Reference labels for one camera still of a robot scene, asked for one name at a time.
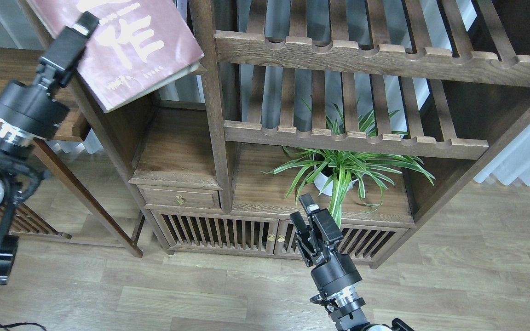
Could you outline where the brass drawer knob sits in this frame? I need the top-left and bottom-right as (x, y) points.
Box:
(175, 194), (185, 205)

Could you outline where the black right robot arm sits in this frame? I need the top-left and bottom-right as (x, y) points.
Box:
(290, 194), (412, 331)

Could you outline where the white plant pot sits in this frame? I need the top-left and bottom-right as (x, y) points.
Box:
(314, 166), (345, 196)

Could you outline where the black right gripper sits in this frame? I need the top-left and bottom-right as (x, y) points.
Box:
(290, 194), (362, 295)

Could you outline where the green spider plant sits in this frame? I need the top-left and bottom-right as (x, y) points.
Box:
(259, 95), (436, 252)

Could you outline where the wooden side table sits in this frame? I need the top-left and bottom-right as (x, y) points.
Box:
(0, 46), (145, 257)

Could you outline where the lilac upright book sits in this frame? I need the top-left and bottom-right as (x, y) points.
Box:
(175, 0), (189, 17)

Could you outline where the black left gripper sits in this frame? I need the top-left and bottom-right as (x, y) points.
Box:
(0, 11), (99, 141)

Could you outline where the wooden bookshelf unit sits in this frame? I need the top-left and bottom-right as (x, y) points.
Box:
(18, 0), (530, 270)

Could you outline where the dark maroon large book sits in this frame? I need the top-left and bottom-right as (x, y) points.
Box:
(28, 0), (204, 113)

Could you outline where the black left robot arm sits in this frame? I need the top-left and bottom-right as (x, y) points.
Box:
(0, 11), (99, 286)

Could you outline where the black floor cable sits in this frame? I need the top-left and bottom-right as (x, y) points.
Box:
(0, 317), (47, 331)

